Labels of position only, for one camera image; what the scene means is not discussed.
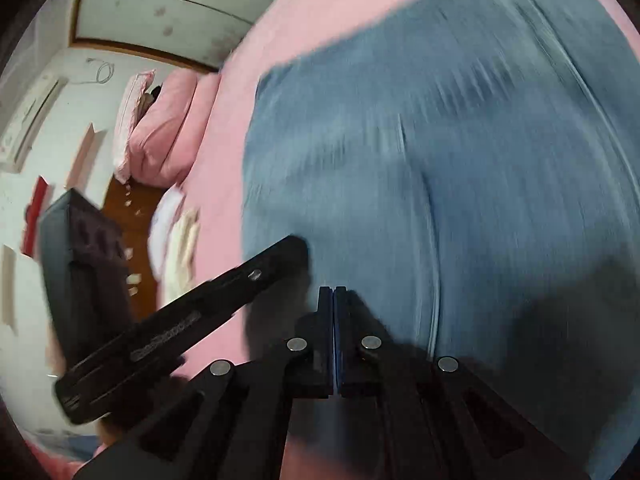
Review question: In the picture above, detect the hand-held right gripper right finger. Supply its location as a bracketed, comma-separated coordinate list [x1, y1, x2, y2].
[334, 285, 591, 480]

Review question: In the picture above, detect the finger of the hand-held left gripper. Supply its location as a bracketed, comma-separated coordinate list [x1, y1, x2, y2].
[52, 234, 313, 426]

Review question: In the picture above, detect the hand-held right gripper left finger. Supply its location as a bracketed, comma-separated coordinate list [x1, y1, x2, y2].
[75, 285, 335, 480]

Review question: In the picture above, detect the blue denim jacket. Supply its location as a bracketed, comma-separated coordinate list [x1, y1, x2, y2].
[241, 0, 640, 480]

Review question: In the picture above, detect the folded white cloth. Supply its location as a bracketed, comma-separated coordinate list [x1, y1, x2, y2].
[160, 207, 201, 306]

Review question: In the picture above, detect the wooden headboard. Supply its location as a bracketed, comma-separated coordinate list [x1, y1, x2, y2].
[102, 177, 173, 321]

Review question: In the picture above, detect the small white printed pillow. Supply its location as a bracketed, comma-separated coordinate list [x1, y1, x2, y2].
[149, 187, 186, 281]

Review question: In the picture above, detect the pink lace-edged pillow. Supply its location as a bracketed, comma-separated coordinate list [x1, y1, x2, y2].
[112, 71, 157, 183]

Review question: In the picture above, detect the folded pink quilt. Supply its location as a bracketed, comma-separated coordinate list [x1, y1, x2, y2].
[127, 69, 223, 186]

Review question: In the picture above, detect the white air conditioner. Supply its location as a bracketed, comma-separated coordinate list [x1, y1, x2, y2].
[0, 72, 68, 173]

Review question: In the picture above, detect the floral wardrobe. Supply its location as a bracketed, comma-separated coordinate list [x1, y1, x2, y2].
[65, 0, 311, 68]

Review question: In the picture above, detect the pink bed sheet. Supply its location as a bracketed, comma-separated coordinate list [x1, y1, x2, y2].
[165, 0, 640, 386]

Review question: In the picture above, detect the pale wall shelf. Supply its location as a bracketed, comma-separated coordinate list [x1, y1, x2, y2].
[0, 245, 21, 336]
[65, 122, 108, 188]

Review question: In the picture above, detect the red wall shelf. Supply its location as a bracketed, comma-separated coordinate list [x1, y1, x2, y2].
[20, 175, 53, 256]

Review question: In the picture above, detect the white wall cable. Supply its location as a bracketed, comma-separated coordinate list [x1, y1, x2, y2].
[86, 57, 116, 86]

